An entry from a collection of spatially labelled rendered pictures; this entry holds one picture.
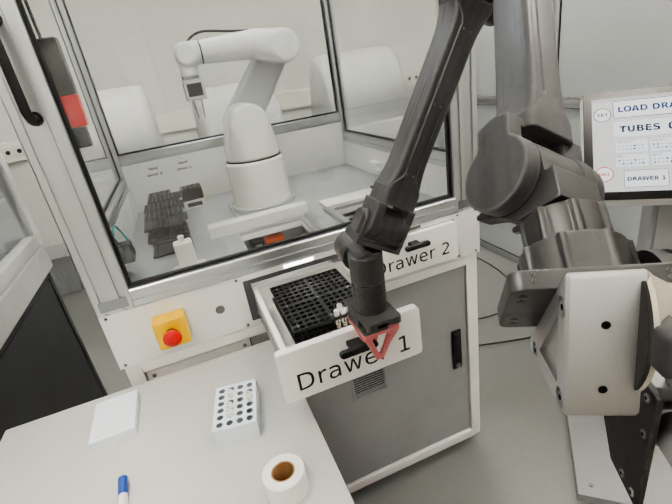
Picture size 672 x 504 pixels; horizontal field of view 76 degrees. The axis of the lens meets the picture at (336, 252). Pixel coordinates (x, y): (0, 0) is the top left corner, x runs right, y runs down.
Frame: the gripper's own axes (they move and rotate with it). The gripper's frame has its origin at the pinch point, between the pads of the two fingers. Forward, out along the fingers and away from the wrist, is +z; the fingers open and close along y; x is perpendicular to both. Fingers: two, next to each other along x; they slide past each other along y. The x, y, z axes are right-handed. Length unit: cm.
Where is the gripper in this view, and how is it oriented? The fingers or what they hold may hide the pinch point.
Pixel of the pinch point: (375, 349)
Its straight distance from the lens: 80.1
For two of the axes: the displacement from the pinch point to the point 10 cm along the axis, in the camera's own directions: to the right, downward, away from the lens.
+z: 1.3, 9.0, 4.1
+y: -3.7, -3.4, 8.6
